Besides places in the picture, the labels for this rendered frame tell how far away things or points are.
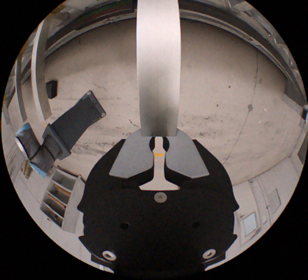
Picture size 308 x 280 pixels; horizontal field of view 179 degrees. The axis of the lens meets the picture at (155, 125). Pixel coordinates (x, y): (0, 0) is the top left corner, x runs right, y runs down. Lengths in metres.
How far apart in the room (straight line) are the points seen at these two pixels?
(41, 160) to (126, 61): 0.96
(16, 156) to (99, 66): 0.97
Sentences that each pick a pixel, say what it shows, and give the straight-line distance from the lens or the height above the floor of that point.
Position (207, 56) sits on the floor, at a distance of 1.04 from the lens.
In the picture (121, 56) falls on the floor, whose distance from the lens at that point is 0.99.
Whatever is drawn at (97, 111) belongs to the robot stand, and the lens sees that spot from 1.13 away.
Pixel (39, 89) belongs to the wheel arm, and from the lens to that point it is 0.26.
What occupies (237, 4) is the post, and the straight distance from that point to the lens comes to 0.35.
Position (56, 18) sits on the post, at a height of 0.75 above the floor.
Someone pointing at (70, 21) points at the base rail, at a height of 0.70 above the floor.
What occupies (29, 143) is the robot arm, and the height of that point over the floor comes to 0.79.
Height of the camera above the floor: 0.94
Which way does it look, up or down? 59 degrees down
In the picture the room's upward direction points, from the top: 178 degrees counter-clockwise
